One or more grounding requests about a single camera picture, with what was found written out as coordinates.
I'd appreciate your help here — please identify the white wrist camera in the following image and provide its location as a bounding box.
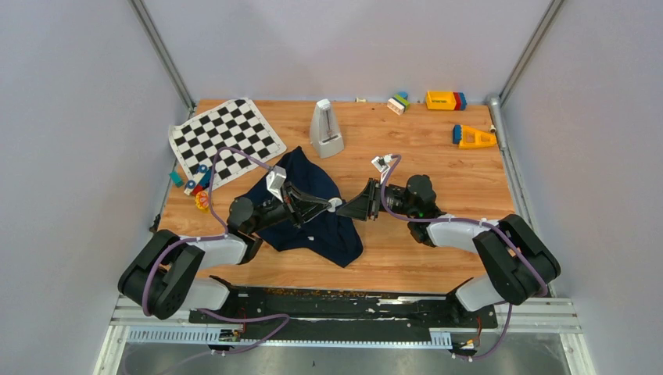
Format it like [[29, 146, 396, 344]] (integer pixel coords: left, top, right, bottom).
[[266, 166, 287, 202], [371, 154, 395, 184]]

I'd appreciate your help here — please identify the white green blue block stack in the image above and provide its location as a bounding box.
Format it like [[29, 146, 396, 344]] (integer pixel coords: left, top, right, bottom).
[[386, 91, 410, 116]]

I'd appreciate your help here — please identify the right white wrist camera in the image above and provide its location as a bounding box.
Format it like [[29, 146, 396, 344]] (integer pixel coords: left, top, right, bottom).
[[371, 154, 395, 184]]

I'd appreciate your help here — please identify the red blue block pair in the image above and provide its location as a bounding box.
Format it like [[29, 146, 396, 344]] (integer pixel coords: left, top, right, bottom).
[[453, 91, 467, 111]]

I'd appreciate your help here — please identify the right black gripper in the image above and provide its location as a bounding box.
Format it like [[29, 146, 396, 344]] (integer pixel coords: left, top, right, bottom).
[[336, 178, 417, 221]]

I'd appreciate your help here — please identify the yellow blue toy wedge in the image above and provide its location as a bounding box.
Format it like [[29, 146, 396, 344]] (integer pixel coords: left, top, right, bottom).
[[452, 124, 497, 149]]

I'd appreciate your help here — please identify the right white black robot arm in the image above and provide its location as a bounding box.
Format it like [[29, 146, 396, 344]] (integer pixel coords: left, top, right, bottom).
[[336, 175, 561, 327]]

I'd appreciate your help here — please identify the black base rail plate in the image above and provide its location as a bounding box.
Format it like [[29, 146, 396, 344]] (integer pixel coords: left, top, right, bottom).
[[217, 287, 498, 342]]

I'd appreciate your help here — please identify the grey corner pipe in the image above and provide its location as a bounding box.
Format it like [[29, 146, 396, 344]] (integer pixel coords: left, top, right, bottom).
[[482, 95, 561, 305]]

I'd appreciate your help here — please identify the white metronome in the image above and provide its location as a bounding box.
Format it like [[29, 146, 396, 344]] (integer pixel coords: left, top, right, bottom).
[[309, 99, 345, 159]]

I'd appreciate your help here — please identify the yellow red toy piece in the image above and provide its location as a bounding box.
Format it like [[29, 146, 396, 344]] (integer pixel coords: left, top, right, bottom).
[[195, 191, 210, 213]]

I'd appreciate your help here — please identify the blue red toy car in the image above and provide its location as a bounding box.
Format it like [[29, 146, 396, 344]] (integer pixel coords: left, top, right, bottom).
[[184, 164, 210, 195]]

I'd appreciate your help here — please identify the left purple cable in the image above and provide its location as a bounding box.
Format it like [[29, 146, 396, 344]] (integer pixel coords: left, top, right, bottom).
[[141, 147, 291, 358]]

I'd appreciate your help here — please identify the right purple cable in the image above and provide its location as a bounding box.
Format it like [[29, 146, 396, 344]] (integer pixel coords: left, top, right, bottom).
[[380, 154, 550, 362]]

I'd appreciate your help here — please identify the teal toy block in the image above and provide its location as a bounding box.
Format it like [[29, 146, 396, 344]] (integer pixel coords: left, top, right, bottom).
[[169, 171, 185, 188]]

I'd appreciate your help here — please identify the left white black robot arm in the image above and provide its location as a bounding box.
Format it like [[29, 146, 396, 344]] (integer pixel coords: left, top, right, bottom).
[[117, 183, 342, 323]]

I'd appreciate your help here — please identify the yellow toy block bin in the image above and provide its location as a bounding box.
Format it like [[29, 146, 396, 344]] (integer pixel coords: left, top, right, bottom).
[[425, 91, 459, 111]]

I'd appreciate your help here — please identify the black white checkerboard mat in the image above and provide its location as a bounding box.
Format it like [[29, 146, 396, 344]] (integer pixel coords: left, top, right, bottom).
[[168, 98, 287, 195]]

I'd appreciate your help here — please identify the purple cable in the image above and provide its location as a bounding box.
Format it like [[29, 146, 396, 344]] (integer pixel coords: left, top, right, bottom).
[[380, 154, 550, 362], [141, 147, 291, 358]]

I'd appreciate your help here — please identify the navy blue garment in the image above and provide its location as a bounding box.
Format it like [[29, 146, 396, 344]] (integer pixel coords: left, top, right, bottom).
[[257, 147, 364, 267]]

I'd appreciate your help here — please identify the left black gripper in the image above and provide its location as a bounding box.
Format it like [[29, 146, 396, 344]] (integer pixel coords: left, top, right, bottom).
[[249, 182, 332, 234]]

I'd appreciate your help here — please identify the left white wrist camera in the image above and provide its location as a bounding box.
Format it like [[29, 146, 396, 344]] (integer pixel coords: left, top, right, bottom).
[[266, 166, 287, 202]]

